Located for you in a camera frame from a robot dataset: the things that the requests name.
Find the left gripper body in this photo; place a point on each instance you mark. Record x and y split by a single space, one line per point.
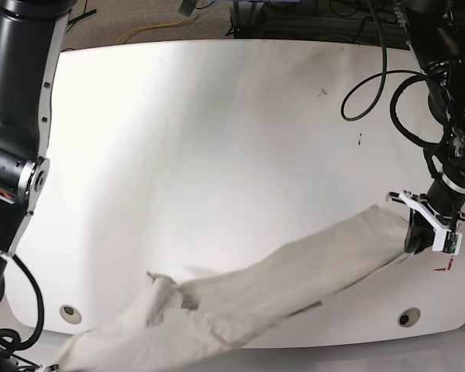
423 215

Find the beige T-shirt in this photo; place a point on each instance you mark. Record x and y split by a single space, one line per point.
172 325

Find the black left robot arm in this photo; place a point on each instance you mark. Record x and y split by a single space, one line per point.
439 48

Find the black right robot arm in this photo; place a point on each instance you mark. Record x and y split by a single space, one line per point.
31 38

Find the red tape rectangle marking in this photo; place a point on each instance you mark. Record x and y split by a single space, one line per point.
447 267

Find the right table grommet hole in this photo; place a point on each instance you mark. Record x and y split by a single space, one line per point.
409 317

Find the table grommet hole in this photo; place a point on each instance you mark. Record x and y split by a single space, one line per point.
409 317
70 314

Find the left table grommet hole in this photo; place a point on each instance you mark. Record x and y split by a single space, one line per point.
70 314

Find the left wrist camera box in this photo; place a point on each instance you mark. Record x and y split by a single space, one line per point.
446 241

